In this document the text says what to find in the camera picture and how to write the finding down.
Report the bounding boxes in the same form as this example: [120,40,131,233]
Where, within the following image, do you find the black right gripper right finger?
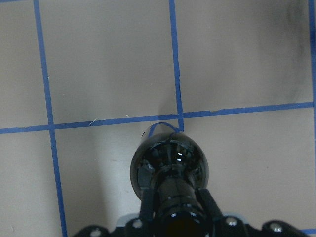
[196,189,223,221]

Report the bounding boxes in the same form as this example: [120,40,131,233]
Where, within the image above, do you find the dark wine bottle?
[130,122,209,237]

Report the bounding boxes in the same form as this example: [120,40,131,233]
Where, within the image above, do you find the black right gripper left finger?
[139,189,155,221]

